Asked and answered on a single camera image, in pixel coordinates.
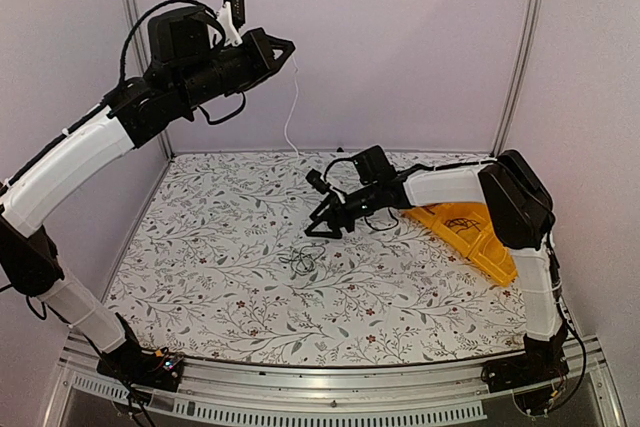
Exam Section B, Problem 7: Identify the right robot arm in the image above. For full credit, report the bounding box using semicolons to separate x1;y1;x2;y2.
305;146;568;383

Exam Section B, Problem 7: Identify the aluminium front rail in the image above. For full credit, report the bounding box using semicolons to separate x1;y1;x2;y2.
43;335;630;426

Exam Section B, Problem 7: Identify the left aluminium post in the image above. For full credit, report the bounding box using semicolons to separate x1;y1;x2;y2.
112;0;176;160

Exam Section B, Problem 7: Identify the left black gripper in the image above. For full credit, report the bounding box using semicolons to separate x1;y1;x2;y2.
177;25;296;111

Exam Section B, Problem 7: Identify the cable pile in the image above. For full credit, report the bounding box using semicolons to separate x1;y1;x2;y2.
278;241;327;277

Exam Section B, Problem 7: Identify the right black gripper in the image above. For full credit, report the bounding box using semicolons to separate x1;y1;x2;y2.
307;182;383;239

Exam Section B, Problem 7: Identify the floral table mat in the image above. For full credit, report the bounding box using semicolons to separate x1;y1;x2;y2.
105;152;526;366

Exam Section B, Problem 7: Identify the yellow bin middle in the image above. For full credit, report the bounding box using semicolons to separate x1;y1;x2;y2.
403;203;492;257

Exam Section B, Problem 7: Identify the right aluminium post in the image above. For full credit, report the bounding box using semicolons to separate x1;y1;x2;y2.
491;0;543;156

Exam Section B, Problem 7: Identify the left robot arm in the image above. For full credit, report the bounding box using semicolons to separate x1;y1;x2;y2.
1;0;295;381

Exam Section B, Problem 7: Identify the black cable coil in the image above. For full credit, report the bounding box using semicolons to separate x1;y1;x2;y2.
445;216;482;234

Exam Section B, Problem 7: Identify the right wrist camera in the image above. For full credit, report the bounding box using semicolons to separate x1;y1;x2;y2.
305;169;346;202

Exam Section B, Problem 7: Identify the aluminium post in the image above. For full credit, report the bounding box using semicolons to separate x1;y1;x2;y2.
491;0;543;156
112;0;176;160

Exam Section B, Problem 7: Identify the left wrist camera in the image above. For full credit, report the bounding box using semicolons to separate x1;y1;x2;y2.
217;0;246;47

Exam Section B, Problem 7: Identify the yellow bin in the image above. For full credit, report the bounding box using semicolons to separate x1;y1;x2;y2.
403;203;492;257
467;231;517;287

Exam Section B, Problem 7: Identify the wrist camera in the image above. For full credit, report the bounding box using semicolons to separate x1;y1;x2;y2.
217;0;246;47
305;169;346;202

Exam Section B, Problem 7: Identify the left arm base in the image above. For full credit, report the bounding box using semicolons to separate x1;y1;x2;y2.
97;313;185;392

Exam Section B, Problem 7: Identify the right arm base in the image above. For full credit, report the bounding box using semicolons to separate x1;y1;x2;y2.
480;336;569;417

